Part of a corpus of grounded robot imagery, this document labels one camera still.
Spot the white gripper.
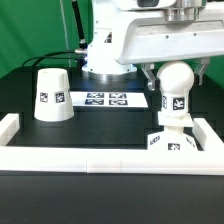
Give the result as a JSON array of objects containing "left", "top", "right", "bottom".
[{"left": 112, "top": 7, "right": 224, "bottom": 91}]

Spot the white lamp bulb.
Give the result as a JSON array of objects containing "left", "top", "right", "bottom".
[{"left": 157, "top": 61, "right": 194, "bottom": 118}]

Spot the white lamp base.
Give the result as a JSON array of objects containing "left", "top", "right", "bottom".
[{"left": 147, "top": 111, "right": 197, "bottom": 152}]

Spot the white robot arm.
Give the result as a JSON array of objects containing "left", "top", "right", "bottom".
[{"left": 83, "top": 0, "right": 224, "bottom": 90}]

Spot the white lamp shade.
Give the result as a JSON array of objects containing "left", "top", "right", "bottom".
[{"left": 34, "top": 68, "right": 74, "bottom": 122}]

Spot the white marker sheet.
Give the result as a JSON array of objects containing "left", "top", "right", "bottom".
[{"left": 70, "top": 91, "right": 148, "bottom": 108}]

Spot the white foam border frame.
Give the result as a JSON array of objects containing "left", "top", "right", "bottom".
[{"left": 0, "top": 113, "right": 224, "bottom": 175}]

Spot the black cable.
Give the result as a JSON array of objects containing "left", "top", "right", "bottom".
[{"left": 21, "top": 50, "right": 88, "bottom": 68}]

